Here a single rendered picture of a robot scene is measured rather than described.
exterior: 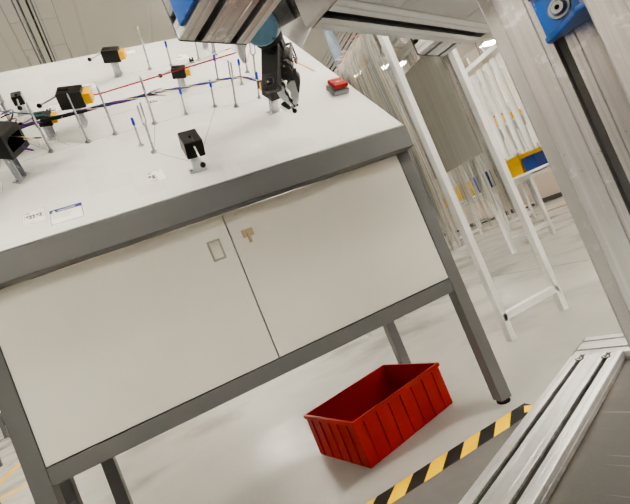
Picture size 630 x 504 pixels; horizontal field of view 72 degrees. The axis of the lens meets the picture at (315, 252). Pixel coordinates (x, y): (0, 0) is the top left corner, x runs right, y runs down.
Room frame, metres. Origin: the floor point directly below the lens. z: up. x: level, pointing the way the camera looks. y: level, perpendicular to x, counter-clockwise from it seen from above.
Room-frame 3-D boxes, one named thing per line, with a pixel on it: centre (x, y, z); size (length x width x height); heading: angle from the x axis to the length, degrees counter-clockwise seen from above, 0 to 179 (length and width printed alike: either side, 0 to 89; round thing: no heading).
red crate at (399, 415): (1.46, 0.00, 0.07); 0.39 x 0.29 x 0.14; 123
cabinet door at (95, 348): (1.03, 0.45, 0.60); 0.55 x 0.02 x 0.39; 109
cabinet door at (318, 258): (1.20, -0.07, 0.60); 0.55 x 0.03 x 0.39; 109
